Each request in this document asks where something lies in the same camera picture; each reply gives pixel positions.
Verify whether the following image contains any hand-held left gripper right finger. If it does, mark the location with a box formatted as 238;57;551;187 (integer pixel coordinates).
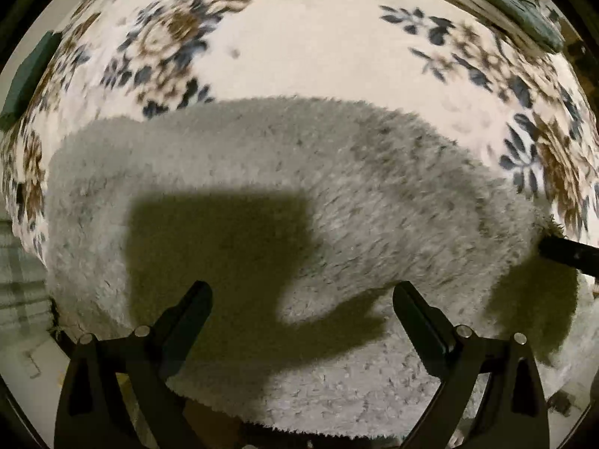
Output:
392;281;550;449

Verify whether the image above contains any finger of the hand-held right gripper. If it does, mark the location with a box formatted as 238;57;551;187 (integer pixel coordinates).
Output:
538;236;599;276

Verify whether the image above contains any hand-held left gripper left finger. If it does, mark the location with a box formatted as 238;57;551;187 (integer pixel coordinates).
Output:
54;281;213;449

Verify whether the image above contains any grey fluffy towel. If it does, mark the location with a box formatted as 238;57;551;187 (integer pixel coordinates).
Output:
44;96;586;436

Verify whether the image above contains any brown checkered bed sheet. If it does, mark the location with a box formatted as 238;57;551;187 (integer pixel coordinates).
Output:
0;217;57;323

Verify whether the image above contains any grey-green striped curtain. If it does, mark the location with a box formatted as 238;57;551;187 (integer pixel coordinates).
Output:
435;0;565;53

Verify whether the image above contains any dark green cloth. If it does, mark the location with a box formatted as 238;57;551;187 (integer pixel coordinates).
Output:
0;32;63;129

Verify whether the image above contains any floral printed blanket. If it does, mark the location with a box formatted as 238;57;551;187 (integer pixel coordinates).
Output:
0;0;599;300

